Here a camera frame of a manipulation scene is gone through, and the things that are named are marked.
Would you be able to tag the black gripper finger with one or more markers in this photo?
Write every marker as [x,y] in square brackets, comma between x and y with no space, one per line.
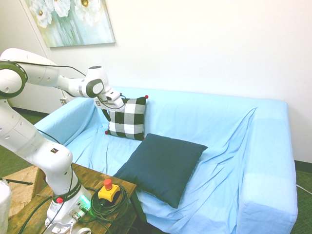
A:
[120,112]
[107,114]

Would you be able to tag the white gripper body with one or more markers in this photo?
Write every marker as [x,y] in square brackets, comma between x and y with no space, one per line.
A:
[114,104]

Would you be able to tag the navy pillow with striped back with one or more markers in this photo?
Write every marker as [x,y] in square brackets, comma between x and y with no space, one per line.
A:
[161,168]

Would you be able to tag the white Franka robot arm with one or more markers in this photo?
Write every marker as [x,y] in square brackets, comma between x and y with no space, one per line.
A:
[46,156]

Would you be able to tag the black white checked pillow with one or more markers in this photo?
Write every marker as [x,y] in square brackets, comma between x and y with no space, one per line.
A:
[132,117]

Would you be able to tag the brown wooden table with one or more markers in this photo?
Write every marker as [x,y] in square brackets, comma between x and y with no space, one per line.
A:
[90,176]

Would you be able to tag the yellow emergency stop button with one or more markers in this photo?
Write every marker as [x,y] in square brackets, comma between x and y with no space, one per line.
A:
[108,192]

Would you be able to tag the floral canvas painting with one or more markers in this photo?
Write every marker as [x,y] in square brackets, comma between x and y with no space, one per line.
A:
[70,24]

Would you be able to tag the light blue covered sofa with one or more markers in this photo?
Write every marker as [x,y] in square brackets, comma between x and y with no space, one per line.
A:
[219,146]

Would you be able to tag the thin black rod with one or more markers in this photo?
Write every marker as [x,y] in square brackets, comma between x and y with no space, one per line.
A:
[19,181]

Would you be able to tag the white fluffy cylinder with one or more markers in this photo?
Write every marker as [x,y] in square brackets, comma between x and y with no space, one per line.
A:
[5,207]

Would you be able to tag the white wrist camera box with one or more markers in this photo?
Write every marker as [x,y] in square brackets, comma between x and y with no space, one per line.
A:
[112,95]

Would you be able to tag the white wall outlet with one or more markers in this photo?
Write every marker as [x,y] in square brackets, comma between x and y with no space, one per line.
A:
[63,101]

